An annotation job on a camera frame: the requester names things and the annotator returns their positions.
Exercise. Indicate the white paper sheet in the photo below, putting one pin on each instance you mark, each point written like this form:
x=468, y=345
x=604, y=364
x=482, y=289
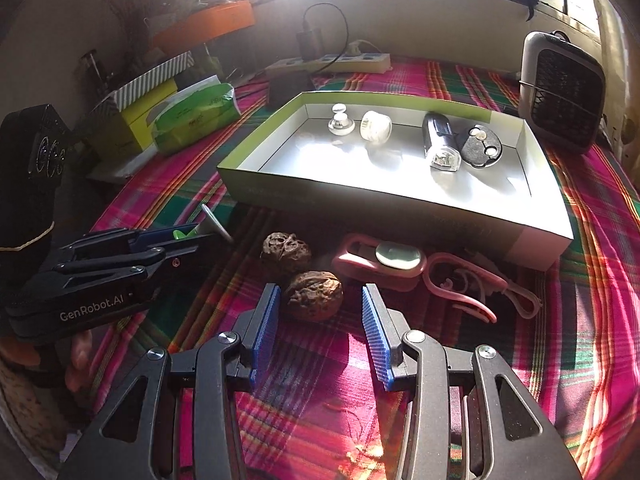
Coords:
x=110, y=170

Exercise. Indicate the white power strip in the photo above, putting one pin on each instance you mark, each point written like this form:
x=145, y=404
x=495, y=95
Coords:
x=360, y=62

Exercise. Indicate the yellow striped box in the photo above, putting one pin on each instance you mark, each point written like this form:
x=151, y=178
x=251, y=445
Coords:
x=155, y=72

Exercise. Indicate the black and clear flashlight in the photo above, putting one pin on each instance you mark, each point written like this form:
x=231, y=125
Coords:
x=440, y=135

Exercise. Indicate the black phone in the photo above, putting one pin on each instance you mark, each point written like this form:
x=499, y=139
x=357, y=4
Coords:
x=290, y=90

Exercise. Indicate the green and white cardboard box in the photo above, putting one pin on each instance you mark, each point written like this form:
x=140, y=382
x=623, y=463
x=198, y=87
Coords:
x=380, y=210

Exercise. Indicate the white ribbed jar cap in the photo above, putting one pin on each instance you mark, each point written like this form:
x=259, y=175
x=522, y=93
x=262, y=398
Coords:
x=376, y=127

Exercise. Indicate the orange tray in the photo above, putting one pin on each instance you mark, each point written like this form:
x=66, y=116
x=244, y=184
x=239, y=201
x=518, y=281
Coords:
x=215, y=22

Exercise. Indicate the pink earphone case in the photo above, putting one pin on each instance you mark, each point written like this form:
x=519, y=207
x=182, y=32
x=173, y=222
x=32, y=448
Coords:
x=360, y=270

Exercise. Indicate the green tissue pack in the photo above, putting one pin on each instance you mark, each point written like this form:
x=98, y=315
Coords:
x=190, y=120

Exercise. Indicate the yellow cardboard box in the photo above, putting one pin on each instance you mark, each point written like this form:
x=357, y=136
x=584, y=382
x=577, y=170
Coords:
x=135, y=115

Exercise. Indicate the cream heart-print curtain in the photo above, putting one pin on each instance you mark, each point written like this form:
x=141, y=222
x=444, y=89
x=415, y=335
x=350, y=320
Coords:
x=612, y=85

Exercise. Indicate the brown wrinkled walnut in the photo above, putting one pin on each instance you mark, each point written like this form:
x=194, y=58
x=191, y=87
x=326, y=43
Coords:
x=312, y=295

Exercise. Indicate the pink green plaid tablecloth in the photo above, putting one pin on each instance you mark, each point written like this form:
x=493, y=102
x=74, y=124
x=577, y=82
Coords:
x=600, y=310

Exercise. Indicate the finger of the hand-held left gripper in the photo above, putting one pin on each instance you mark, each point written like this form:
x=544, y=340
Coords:
x=155, y=240
x=170, y=259

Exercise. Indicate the white power plug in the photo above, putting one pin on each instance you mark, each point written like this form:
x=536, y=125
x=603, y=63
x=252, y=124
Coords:
x=357, y=49

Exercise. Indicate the small white knob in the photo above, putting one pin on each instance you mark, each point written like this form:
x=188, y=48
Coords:
x=341, y=122

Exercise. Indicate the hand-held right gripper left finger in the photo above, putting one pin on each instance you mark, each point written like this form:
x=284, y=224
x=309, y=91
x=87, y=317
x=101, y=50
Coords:
x=265, y=335

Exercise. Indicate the person's left hand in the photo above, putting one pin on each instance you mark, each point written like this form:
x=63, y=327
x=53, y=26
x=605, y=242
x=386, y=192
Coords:
x=80, y=355

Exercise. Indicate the dark deeply pitted walnut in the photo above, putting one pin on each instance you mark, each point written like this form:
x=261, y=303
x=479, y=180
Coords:
x=285, y=252

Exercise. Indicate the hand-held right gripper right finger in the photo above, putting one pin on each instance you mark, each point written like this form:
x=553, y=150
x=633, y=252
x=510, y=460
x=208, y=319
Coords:
x=375, y=340

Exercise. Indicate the pink ear hook earphones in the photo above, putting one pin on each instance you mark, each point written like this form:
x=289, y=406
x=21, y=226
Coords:
x=465, y=304

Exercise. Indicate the black round magnetic holder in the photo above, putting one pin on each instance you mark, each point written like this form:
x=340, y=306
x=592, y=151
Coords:
x=475, y=152

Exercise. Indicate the small desk fan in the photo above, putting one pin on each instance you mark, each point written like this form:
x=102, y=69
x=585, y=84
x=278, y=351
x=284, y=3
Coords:
x=560, y=95

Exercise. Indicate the green spool-shaped knob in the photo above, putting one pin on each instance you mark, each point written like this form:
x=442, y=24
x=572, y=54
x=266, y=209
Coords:
x=178, y=234

